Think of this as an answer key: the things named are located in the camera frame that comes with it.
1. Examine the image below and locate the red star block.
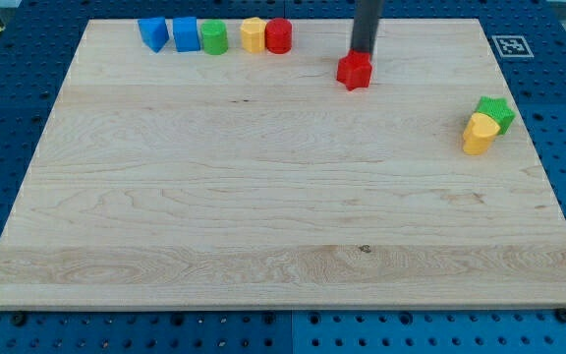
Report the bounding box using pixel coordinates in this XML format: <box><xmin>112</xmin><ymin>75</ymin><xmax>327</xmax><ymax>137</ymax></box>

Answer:
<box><xmin>336</xmin><ymin>49</ymin><xmax>372</xmax><ymax>90</ymax></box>

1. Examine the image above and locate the green star block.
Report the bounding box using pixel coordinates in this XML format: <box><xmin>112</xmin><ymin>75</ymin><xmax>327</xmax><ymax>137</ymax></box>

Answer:
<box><xmin>475</xmin><ymin>96</ymin><xmax>516</xmax><ymax>135</ymax></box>

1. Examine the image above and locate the light wooden board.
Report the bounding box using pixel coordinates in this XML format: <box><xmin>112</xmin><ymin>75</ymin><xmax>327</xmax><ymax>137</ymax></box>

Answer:
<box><xmin>0</xmin><ymin>19</ymin><xmax>566</xmax><ymax>312</ymax></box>

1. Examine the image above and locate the red cylinder block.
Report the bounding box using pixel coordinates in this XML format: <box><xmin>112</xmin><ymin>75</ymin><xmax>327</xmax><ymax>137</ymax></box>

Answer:
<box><xmin>265</xmin><ymin>18</ymin><xmax>293</xmax><ymax>54</ymax></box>

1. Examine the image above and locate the yellow hexagon block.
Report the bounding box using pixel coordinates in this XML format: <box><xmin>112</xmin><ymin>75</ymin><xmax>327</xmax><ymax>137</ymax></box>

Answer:
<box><xmin>240</xmin><ymin>17</ymin><xmax>266</xmax><ymax>53</ymax></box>

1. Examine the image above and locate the green cylinder block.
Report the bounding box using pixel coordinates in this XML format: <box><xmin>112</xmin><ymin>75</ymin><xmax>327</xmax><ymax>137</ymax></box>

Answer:
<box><xmin>200</xmin><ymin>20</ymin><xmax>228</xmax><ymax>55</ymax></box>

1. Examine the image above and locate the blue cube block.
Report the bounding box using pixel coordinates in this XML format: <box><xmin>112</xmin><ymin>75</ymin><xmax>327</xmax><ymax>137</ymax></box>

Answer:
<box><xmin>172</xmin><ymin>17</ymin><xmax>200</xmax><ymax>52</ymax></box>

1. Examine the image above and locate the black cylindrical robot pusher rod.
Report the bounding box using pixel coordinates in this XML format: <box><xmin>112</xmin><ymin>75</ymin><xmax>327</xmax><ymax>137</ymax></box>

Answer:
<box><xmin>350</xmin><ymin>0</ymin><xmax>384</xmax><ymax>54</ymax></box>

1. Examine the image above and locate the blue triangle block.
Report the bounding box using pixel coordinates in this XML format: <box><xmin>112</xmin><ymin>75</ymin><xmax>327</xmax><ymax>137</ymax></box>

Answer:
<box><xmin>138</xmin><ymin>17</ymin><xmax>169</xmax><ymax>53</ymax></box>

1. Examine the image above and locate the yellow heart block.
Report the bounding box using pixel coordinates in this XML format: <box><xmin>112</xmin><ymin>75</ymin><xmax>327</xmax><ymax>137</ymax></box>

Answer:
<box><xmin>462</xmin><ymin>112</ymin><xmax>500</xmax><ymax>155</ymax></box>

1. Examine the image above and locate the white fiducial marker tag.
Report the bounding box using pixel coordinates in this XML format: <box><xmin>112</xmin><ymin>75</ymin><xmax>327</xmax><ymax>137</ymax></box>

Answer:
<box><xmin>491</xmin><ymin>34</ymin><xmax>534</xmax><ymax>58</ymax></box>

